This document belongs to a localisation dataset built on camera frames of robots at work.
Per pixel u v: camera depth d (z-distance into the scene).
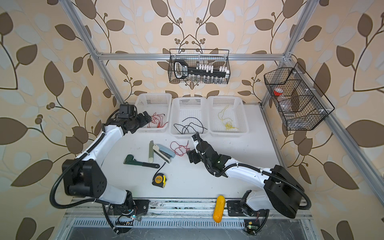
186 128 1.05
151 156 0.92
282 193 0.42
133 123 0.71
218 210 0.71
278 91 0.81
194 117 1.12
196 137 0.72
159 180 0.81
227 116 1.12
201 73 0.86
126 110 0.66
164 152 0.91
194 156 0.73
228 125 1.03
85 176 0.43
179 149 0.94
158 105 1.19
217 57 0.91
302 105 0.73
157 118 1.09
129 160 0.90
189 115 1.15
